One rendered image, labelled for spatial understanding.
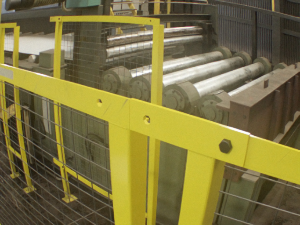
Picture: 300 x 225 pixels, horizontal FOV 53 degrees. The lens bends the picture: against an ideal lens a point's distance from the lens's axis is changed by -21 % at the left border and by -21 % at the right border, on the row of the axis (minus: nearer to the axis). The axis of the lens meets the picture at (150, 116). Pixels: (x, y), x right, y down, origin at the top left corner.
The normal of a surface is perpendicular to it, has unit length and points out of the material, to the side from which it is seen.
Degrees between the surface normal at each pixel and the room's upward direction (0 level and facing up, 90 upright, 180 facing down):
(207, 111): 90
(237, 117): 90
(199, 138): 90
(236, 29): 90
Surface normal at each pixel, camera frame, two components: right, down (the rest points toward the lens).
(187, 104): -0.62, 0.26
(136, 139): 0.78, 0.25
